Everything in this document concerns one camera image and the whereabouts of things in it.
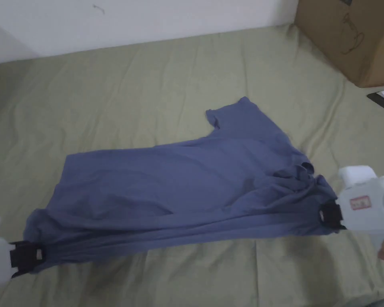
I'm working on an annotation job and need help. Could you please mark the dark blue shirt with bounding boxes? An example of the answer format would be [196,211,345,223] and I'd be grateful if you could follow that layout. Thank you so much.
[23,97,339,275]

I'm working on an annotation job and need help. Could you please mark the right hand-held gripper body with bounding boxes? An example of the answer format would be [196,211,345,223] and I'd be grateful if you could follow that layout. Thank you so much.
[330,164,384,279]

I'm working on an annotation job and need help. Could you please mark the bed with pale green sheet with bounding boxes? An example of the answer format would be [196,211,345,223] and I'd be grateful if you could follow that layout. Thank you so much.
[0,22,384,307]

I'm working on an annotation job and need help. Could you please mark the brown cardboard carton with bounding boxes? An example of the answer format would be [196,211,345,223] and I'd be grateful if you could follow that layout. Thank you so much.
[294,0,384,89]

